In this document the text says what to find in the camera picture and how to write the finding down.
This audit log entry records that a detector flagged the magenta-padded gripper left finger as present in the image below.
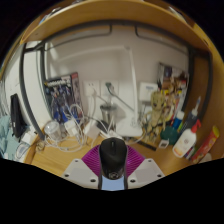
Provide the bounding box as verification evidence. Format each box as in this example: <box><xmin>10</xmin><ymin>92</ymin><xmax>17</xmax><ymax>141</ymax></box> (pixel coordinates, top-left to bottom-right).
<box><xmin>61</xmin><ymin>144</ymin><xmax>102</xmax><ymax>190</ymax></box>

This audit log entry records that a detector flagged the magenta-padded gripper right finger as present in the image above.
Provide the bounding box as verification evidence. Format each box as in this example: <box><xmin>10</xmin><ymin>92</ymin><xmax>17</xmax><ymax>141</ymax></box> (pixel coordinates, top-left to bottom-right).
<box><xmin>123</xmin><ymin>144</ymin><xmax>166</xmax><ymax>190</ymax></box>

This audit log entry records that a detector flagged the black computer mouse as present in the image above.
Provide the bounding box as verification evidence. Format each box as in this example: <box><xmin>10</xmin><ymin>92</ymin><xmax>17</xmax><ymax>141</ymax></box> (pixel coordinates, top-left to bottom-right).
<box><xmin>98</xmin><ymin>137</ymin><xmax>129</xmax><ymax>180</ymax></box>

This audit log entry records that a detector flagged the black flat stick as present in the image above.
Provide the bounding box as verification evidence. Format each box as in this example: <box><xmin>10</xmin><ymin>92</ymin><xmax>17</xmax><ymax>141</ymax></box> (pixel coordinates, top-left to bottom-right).
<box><xmin>136</xmin><ymin>139</ymin><xmax>158</xmax><ymax>152</ymax></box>

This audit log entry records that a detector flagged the dark green round container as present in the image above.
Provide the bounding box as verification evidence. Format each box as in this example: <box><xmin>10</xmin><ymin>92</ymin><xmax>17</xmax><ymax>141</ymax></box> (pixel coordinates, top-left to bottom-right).
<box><xmin>160</xmin><ymin>125</ymin><xmax>181</xmax><ymax>145</ymax></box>

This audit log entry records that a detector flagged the white multi-port charger cube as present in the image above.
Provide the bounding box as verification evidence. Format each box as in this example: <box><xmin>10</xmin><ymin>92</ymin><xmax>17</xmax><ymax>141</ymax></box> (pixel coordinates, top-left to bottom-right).
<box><xmin>63</xmin><ymin>119</ymin><xmax>78</xmax><ymax>137</ymax></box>

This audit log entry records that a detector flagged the tall white charger block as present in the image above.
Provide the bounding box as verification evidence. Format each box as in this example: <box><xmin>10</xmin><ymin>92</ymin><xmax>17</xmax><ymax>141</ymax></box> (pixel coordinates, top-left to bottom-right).
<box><xmin>83</xmin><ymin>119</ymin><xmax>99</xmax><ymax>138</ymax></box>

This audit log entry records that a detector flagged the white pump lotion bottle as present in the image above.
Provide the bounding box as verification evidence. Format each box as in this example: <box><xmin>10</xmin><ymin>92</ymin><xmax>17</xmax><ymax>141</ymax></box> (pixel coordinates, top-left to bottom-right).
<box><xmin>172</xmin><ymin>119</ymin><xmax>203</xmax><ymax>159</ymax></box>

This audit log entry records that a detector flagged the black charger block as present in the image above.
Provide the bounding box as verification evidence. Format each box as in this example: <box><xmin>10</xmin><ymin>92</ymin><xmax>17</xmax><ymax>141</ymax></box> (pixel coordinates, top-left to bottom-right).
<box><xmin>96</xmin><ymin>119</ymin><xmax>109</xmax><ymax>133</ymax></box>

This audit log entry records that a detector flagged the brown tree-like toy figure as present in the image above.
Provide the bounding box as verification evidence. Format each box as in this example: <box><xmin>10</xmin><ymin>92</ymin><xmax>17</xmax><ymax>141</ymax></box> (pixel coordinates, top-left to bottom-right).
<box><xmin>143</xmin><ymin>90</ymin><xmax>169</xmax><ymax>143</ymax></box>

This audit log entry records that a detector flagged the white tissue pack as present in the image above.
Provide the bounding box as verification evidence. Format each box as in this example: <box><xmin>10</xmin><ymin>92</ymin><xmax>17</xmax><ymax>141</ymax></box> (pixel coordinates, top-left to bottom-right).
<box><xmin>20</xmin><ymin>131</ymin><xmax>36</xmax><ymax>146</ymax></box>

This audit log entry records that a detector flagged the steel cup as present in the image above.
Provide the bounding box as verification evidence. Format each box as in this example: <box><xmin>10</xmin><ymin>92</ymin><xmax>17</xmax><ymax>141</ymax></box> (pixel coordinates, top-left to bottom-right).
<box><xmin>99</xmin><ymin>103</ymin><xmax>118</xmax><ymax>125</ymax></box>

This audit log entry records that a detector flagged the red tube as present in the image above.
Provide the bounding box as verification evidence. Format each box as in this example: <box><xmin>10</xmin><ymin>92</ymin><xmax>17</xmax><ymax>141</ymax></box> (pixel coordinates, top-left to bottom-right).
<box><xmin>190</xmin><ymin>125</ymin><xmax>221</xmax><ymax>164</ymax></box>

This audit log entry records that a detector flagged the dark bottle with white nozzle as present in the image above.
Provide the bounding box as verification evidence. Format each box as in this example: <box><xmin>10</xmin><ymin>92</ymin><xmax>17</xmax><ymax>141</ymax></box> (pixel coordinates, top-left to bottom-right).
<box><xmin>181</xmin><ymin>96</ymin><xmax>203</xmax><ymax>133</ymax></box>

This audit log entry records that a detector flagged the blue robot model kit box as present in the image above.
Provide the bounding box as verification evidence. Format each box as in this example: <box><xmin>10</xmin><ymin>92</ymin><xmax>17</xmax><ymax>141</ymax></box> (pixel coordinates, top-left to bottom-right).
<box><xmin>43</xmin><ymin>72</ymin><xmax>84</xmax><ymax>125</ymax></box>

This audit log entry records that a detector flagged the teal cloth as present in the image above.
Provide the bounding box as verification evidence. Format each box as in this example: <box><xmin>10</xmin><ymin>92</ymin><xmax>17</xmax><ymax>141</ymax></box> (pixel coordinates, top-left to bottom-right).
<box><xmin>0</xmin><ymin>114</ymin><xmax>18</xmax><ymax>155</ymax></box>

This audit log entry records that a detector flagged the black bag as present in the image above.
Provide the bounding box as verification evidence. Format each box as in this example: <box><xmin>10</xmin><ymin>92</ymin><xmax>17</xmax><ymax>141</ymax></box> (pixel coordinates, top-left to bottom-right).
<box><xmin>9</xmin><ymin>93</ymin><xmax>28</xmax><ymax>138</ymax></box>

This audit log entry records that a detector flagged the wooden desk hutch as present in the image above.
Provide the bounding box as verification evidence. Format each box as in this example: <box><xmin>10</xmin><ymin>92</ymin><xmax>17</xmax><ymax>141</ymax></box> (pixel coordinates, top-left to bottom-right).
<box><xmin>18</xmin><ymin>0</ymin><xmax>224</xmax><ymax>134</ymax></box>

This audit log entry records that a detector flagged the white cable tangle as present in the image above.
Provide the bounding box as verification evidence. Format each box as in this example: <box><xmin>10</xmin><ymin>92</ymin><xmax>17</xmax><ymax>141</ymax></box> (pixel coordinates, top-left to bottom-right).
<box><xmin>38</xmin><ymin>94</ymin><xmax>101</xmax><ymax>153</ymax></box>

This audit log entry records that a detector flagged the small white square frame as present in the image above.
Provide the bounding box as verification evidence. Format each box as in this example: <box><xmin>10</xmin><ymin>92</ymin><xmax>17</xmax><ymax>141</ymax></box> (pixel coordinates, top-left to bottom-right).
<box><xmin>158</xmin><ymin>139</ymin><xmax>170</xmax><ymax>150</ymax></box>

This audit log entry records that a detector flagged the white wall box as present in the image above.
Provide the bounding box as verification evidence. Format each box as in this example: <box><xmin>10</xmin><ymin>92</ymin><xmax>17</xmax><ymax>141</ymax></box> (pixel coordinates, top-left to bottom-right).
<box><xmin>138</xmin><ymin>82</ymin><xmax>159</xmax><ymax>103</ymax></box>

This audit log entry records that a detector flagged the white wall socket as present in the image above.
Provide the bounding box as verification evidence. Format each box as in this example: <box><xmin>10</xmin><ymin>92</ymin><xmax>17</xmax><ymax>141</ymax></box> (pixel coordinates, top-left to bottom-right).
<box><xmin>100</xmin><ymin>79</ymin><xmax>120</xmax><ymax>98</ymax></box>
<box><xmin>83</xmin><ymin>79</ymin><xmax>101</xmax><ymax>98</ymax></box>

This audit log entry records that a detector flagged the grey metal desk frame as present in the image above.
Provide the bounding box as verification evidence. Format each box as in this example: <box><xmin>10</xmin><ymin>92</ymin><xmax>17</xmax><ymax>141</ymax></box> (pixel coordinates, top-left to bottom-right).
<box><xmin>18</xmin><ymin>19</ymin><xmax>214</xmax><ymax>141</ymax></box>

